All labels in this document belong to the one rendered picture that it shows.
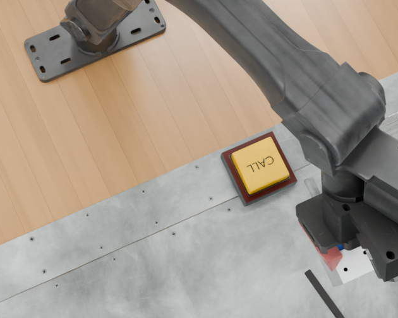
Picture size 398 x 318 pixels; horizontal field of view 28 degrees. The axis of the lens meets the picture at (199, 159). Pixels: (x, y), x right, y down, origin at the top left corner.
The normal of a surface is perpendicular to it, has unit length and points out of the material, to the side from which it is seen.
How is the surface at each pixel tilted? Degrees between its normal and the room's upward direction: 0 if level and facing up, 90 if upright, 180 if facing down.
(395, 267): 63
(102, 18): 83
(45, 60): 0
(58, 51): 0
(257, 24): 11
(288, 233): 0
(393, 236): 27
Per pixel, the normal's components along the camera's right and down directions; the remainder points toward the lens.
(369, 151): -0.28, -0.51
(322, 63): 0.18, -0.12
